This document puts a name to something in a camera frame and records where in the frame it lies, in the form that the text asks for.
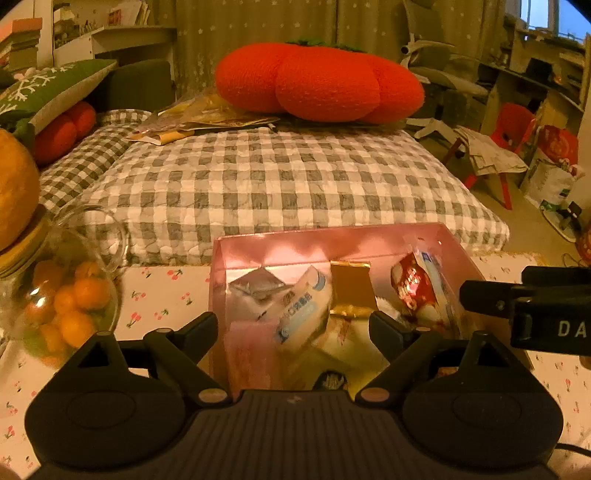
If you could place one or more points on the cream biscuit packet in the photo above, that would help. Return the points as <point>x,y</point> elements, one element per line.
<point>351,350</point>

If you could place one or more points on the dark green cushion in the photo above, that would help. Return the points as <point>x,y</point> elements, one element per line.
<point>138,85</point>

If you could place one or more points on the patterned curtain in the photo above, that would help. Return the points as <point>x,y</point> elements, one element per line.
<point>254,27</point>

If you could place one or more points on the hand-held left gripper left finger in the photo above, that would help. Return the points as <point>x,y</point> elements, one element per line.
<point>198,332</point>

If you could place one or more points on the grey checked quilt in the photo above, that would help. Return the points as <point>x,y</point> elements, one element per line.
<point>78,161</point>

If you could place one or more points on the red tomato cushion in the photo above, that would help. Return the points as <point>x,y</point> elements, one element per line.
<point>323,83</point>

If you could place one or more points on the round glass jar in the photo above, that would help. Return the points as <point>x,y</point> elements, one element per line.
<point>27,277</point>

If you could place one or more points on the white sack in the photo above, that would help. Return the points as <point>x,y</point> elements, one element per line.
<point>547,182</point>

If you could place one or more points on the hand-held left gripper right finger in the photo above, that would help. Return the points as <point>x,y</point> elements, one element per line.
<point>388,332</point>

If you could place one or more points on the pile of yellow paper bags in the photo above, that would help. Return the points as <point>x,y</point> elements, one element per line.
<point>198,115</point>

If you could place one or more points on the pink snack packet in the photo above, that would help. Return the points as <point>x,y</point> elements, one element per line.
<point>251,350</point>

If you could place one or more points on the white round stand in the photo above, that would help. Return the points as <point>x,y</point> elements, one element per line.
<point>554,221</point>

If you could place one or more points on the stack of books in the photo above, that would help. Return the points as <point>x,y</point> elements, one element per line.
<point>21,46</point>

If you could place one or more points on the newspaper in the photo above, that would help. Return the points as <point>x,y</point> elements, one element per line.
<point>494,154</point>

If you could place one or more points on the white shelf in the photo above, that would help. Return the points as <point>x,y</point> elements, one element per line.
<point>129,39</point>

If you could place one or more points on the window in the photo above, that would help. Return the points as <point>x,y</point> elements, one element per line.
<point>545,14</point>

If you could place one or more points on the brown gold snack packet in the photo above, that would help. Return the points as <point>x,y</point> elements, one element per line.
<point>348,286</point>

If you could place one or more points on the large orange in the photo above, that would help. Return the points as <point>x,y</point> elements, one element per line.
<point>16,194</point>

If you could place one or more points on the large white bread packet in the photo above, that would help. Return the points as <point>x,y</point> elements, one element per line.
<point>300,314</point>

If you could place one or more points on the red bag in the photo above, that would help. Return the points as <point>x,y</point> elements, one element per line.
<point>558,143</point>

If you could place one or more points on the green snowflake pillow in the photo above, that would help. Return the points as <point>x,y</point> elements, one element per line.
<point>51,87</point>

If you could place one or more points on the grey checked pillow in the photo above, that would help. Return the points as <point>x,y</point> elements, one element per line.
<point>286,184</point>

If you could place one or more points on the pile of small oranges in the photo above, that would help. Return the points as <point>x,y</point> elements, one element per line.
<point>87,290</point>

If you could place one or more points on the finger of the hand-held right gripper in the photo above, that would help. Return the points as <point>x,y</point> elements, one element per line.
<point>487,297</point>

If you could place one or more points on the pink silver box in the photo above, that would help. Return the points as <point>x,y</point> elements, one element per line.
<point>286,249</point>

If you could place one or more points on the red white snack packet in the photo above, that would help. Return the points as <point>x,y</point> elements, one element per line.
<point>411,286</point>

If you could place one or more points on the small red cushion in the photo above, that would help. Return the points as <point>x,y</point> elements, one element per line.
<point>60,134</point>

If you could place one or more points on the silver snack packet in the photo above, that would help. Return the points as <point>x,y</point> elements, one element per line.
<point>258,288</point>

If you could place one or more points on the cluttered desk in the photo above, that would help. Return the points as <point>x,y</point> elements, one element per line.
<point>512,87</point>

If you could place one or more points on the red plastic chair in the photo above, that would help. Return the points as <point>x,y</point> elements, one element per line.
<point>517,122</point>

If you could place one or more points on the grey office chair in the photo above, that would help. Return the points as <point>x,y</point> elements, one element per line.
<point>438,74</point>

